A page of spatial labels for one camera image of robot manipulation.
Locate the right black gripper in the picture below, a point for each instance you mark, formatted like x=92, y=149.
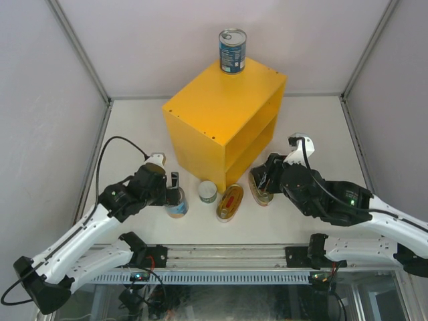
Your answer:
x=269, y=171

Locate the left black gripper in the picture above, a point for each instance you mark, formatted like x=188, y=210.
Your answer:
x=170, y=196

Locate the light blue Progresso soup can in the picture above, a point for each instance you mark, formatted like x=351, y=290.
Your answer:
x=180, y=209

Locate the dark blue soup can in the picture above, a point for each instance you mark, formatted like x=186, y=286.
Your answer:
x=232, y=50

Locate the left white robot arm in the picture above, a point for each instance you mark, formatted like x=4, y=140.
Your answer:
x=51, y=277

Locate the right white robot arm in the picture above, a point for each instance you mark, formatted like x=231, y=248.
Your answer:
x=402, y=239

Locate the right gold oval fish tin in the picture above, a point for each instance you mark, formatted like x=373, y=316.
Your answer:
x=262, y=198

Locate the gold oval fish tin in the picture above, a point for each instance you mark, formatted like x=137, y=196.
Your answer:
x=262, y=198
x=229, y=203

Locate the small green can white lid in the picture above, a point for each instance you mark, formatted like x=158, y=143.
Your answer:
x=207, y=191

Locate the left gold oval fish tin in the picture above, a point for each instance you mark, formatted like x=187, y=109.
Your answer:
x=229, y=203

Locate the yellow two-shelf cabinet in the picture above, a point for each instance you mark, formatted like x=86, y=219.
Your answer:
x=220, y=123

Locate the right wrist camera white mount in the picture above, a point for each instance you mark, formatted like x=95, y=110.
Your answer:
x=302, y=147

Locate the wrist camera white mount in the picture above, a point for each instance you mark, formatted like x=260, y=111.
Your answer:
x=302, y=147
x=157, y=158

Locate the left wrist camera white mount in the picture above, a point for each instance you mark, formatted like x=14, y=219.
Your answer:
x=157, y=158

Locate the aluminium front rail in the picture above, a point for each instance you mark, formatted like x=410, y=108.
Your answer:
x=227, y=255

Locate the grey slotted cable duct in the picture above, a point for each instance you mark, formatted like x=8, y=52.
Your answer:
x=128, y=277

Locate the right aluminium corner post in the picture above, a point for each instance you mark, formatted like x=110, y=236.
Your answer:
x=373, y=40

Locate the aluminium corner post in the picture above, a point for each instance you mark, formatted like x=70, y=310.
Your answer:
x=373, y=40
x=64, y=23

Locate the left aluminium corner post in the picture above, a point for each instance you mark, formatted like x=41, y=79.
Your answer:
x=64, y=23

